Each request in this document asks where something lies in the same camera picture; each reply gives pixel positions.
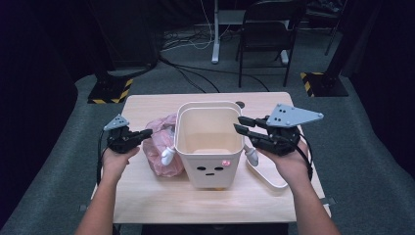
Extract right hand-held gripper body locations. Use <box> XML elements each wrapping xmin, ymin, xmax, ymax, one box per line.
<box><xmin>251</xmin><ymin>103</ymin><xmax>325</xmax><ymax>157</ymax></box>

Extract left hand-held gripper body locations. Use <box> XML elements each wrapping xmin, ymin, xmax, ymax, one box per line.
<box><xmin>103</xmin><ymin>113</ymin><xmax>139</xmax><ymax>155</ymax></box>

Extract pink plastic trash bag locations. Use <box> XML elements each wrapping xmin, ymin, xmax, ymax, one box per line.
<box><xmin>142</xmin><ymin>113</ymin><xmax>185</xmax><ymax>178</ymax></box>

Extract white bin rim ring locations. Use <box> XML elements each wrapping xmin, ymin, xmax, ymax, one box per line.
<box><xmin>245</xmin><ymin>156</ymin><xmax>290</xmax><ymax>190</ymax></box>

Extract white trash bin with face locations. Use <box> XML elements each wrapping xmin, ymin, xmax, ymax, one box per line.
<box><xmin>161</xmin><ymin>101</ymin><xmax>260</xmax><ymax>192</ymax></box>

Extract person's left hand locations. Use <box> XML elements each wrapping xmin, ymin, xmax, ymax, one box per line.
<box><xmin>102</xmin><ymin>146</ymin><xmax>141</xmax><ymax>184</ymax></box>

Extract person's right hand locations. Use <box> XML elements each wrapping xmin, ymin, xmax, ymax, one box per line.
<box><xmin>256</xmin><ymin>141</ymin><xmax>311</xmax><ymax>194</ymax></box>

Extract black stand with striped base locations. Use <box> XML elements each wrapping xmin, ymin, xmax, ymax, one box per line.
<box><xmin>300</xmin><ymin>0</ymin><xmax>360</xmax><ymax>98</ymax></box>
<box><xmin>87</xmin><ymin>58</ymin><xmax>134</xmax><ymax>105</ymax></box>

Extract black chair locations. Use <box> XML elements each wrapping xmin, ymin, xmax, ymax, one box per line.
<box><xmin>235</xmin><ymin>0</ymin><xmax>307</xmax><ymax>88</ymax></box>

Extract person's dark clothing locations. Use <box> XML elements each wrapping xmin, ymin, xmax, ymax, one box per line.
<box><xmin>141</xmin><ymin>223</ymin><xmax>289</xmax><ymax>235</ymax></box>

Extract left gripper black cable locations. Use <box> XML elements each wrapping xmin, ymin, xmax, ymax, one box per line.
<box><xmin>96</xmin><ymin>130</ymin><xmax>113</xmax><ymax>187</ymax></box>

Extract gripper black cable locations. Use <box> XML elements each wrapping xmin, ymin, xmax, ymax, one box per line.
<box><xmin>96</xmin><ymin>130</ymin><xmax>113</xmax><ymax>187</ymax></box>
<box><xmin>295</xmin><ymin>131</ymin><xmax>314</xmax><ymax>182</ymax></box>

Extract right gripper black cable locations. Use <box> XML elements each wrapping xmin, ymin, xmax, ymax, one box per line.
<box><xmin>295</xmin><ymin>131</ymin><xmax>314</xmax><ymax>182</ymax></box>

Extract black floor cable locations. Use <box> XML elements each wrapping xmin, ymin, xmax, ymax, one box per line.
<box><xmin>159</xmin><ymin>55</ymin><xmax>270</xmax><ymax>94</ymax></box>

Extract white desk frame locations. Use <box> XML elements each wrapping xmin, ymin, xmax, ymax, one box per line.
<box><xmin>210</xmin><ymin>0</ymin><xmax>290</xmax><ymax>65</ymax></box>

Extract bundle of floor cables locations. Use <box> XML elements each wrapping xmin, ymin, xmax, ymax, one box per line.
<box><xmin>161</xmin><ymin>0</ymin><xmax>231</xmax><ymax>53</ymax></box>

